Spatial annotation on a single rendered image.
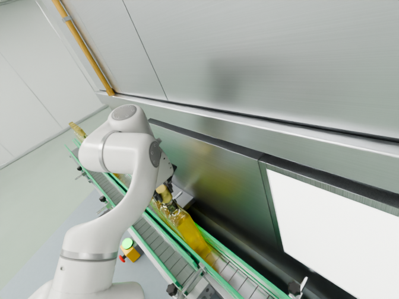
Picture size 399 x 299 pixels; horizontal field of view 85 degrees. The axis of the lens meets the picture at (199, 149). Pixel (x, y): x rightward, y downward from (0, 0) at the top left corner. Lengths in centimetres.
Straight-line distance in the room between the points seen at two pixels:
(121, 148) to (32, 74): 601
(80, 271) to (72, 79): 617
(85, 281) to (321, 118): 40
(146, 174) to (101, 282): 17
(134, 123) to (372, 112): 36
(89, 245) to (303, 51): 39
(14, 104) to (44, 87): 71
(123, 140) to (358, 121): 34
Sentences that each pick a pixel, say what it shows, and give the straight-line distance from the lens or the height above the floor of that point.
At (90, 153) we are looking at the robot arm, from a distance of 41.
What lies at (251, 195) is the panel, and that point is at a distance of 54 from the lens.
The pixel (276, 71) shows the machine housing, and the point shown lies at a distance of 34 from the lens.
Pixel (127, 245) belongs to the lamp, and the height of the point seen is 85.
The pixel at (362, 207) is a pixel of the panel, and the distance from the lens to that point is 39.
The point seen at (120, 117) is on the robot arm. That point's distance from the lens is 44.
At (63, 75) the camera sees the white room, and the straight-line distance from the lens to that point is 642.
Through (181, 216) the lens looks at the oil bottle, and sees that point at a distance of 71.
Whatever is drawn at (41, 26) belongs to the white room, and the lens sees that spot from 647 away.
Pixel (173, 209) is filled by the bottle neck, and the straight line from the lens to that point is 69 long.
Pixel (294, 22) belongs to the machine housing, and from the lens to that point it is 31.
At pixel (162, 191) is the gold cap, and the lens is 64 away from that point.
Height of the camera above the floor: 160
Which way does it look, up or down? 34 degrees down
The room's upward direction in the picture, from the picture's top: 23 degrees counter-clockwise
